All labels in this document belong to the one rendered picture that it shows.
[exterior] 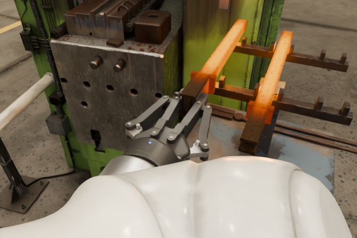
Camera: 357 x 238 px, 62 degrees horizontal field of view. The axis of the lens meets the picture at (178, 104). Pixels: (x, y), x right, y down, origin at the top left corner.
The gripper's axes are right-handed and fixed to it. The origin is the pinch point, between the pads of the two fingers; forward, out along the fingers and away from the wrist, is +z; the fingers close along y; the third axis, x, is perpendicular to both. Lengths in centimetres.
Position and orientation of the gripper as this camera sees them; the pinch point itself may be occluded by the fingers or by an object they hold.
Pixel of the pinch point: (195, 93)
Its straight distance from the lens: 52.5
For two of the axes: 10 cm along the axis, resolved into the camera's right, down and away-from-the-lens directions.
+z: 3.7, -5.4, 7.5
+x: 0.1, -8.1, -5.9
